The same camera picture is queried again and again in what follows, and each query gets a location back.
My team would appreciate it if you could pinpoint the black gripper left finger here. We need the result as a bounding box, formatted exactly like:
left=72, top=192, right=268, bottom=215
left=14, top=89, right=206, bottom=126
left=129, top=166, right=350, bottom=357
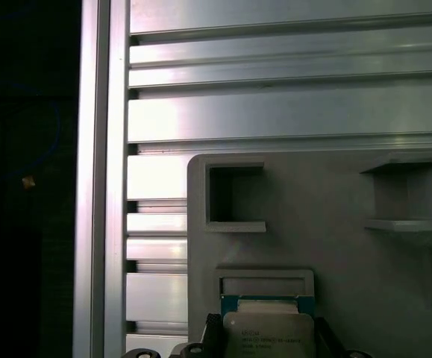
left=124, top=313, right=224, bottom=358

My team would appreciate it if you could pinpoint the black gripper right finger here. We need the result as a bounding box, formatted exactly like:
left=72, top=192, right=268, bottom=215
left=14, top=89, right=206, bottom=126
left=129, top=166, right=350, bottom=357
left=312, top=316, right=369, bottom=358

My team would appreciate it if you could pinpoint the silver CPU green edge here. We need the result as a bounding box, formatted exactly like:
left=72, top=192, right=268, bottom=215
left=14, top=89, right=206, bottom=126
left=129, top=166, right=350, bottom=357
left=219, top=293, right=316, bottom=358

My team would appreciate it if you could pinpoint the grey parts rack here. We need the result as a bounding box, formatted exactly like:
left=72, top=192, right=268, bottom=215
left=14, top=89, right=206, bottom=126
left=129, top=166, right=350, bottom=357
left=186, top=151, right=432, bottom=358

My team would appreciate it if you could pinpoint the blue floor cable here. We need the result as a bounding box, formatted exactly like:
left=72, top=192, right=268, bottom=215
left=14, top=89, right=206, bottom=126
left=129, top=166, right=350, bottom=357
left=0, top=98, right=63, bottom=198

